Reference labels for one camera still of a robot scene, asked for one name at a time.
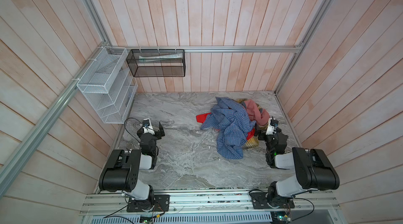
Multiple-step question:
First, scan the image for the red cloth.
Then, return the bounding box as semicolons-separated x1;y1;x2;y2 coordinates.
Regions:
196;113;256;140

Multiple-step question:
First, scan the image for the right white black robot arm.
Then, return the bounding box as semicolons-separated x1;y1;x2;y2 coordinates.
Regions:
256;129;340;209

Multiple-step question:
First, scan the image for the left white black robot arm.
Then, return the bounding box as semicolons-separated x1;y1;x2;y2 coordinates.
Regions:
99;119;170;212

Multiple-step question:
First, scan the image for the yellow plaid cloth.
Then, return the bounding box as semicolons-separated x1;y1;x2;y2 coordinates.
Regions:
236;99;269;149

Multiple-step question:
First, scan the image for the dusty pink cloth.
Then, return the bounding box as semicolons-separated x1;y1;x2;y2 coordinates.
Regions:
241;100;270;126

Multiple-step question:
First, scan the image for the blue checkered cloth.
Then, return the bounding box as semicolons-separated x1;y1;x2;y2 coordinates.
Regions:
201;97;256;160

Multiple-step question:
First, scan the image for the white paper in basket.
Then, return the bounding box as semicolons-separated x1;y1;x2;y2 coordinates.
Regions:
138;52;184;63

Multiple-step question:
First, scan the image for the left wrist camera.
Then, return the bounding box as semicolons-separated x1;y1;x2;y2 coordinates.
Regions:
142;119;155;135

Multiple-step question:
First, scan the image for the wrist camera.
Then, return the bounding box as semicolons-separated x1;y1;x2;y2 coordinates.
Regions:
266;117;282;135
142;119;155;135

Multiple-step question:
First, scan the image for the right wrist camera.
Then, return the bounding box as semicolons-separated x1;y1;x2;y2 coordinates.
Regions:
266;117;282;135

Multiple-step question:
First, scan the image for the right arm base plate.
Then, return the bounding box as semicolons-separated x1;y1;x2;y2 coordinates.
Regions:
249;190;295;209

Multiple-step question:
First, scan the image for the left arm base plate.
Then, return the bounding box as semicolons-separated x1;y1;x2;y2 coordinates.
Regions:
127;195;170;212

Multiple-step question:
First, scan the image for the black wire mesh basket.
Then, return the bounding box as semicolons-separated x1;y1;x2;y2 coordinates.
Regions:
126;49;186;78

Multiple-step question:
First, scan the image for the white wire mesh shelf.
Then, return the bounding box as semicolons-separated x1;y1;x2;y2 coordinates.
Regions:
77;46;138;124

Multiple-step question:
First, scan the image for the aluminium front rail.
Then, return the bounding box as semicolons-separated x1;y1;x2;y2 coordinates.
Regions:
79;189;341;216

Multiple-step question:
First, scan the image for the aluminium wall rail frame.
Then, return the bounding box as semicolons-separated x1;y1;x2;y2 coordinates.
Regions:
1;0;333;197

